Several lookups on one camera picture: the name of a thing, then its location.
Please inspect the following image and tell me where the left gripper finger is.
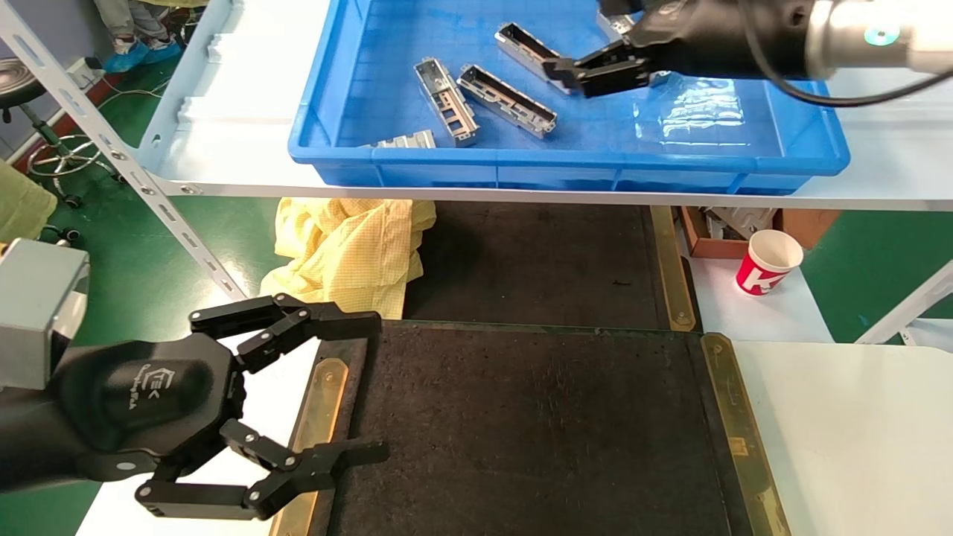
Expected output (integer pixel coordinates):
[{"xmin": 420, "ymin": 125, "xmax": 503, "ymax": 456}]
[{"xmin": 190, "ymin": 293, "xmax": 382, "ymax": 374}]

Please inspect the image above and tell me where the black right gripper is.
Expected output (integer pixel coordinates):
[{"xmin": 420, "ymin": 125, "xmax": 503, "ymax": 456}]
[{"xmin": 542, "ymin": 0, "xmax": 816, "ymax": 99}]

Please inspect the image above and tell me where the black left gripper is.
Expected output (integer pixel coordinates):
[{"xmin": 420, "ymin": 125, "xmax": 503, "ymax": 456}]
[{"xmin": 0, "ymin": 333, "xmax": 389, "ymax": 520}]

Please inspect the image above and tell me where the silver metal housing part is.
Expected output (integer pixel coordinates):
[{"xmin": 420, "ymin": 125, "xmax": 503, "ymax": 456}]
[
  {"xmin": 365, "ymin": 130, "xmax": 439, "ymax": 150},
  {"xmin": 457, "ymin": 65, "xmax": 559, "ymax": 140},
  {"xmin": 496, "ymin": 22, "xmax": 564, "ymax": 79},
  {"xmin": 597, "ymin": 7, "xmax": 676, "ymax": 88},
  {"xmin": 415, "ymin": 57, "xmax": 481, "ymax": 148}
]

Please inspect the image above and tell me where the yellow checked cloth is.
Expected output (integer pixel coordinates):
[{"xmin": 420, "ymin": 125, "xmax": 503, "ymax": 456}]
[{"xmin": 261, "ymin": 197, "xmax": 438, "ymax": 321}]

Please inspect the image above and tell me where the blue plastic bin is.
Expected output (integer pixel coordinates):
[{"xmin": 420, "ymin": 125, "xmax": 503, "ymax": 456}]
[{"xmin": 288, "ymin": 0, "xmax": 851, "ymax": 196}]

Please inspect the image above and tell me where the clear plastic film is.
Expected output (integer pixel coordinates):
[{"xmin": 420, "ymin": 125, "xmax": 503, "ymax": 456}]
[{"xmin": 634, "ymin": 74, "xmax": 749, "ymax": 142}]

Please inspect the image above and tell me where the black tray with brass edges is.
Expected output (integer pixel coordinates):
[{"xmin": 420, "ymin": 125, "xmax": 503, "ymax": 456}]
[
  {"xmin": 270, "ymin": 320, "xmax": 791, "ymax": 536},
  {"xmin": 402, "ymin": 201, "xmax": 698, "ymax": 334}
]

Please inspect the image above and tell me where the brown cardboard box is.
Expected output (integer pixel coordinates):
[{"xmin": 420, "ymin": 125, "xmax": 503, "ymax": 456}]
[{"xmin": 679, "ymin": 207, "xmax": 842, "ymax": 260}]

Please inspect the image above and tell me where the red and white paper cup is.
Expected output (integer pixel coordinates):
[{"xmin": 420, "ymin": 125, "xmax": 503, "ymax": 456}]
[{"xmin": 736, "ymin": 229, "xmax": 805, "ymax": 297}]

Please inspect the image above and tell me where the blue shoe cover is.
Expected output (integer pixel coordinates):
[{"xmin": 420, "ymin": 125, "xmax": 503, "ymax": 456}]
[
  {"xmin": 145, "ymin": 37, "xmax": 185, "ymax": 64},
  {"xmin": 104, "ymin": 41, "xmax": 155, "ymax": 74}
]

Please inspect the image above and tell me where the yellow-green garment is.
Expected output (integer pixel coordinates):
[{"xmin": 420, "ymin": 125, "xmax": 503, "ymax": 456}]
[{"xmin": 0, "ymin": 164, "xmax": 57, "ymax": 243}]

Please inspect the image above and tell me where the white power strip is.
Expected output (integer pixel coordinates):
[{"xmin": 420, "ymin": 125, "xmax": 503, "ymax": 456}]
[{"xmin": 67, "ymin": 58, "xmax": 105, "ymax": 86}]

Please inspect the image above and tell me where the grey trouser leg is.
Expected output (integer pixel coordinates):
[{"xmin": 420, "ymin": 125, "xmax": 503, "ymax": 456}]
[{"xmin": 95, "ymin": 0, "xmax": 168, "ymax": 43}]

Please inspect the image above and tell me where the black stool chrome base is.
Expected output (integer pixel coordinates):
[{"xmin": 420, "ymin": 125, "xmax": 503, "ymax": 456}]
[{"xmin": 0, "ymin": 58, "xmax": 124, "ymax": 209}]

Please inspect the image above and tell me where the grey metal bracket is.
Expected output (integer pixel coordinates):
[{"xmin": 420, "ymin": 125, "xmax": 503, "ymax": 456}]
[{"xmin": 704, "ymin": 208, "xmax": 777, "ymax": 241}]

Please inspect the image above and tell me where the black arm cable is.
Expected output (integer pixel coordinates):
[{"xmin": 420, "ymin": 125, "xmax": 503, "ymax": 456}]
[{"xmin": 737, "ymin": 0, "xmax": 953, "ymax": 109}]

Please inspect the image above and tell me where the white perforated shelf post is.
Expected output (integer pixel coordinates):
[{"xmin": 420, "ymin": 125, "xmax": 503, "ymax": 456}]
[
  {"xmin": 0, "ymin": 0, "xmax": 246, "ymax": 299},
  {"xmin": 855, "ymin": 261, "xmax": 953, "ymax": 345}
]

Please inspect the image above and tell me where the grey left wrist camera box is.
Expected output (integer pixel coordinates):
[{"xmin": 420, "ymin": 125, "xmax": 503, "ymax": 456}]
[{"xmin": 0, "ymin": 238, "xmax": 90, "ymax": 392}]

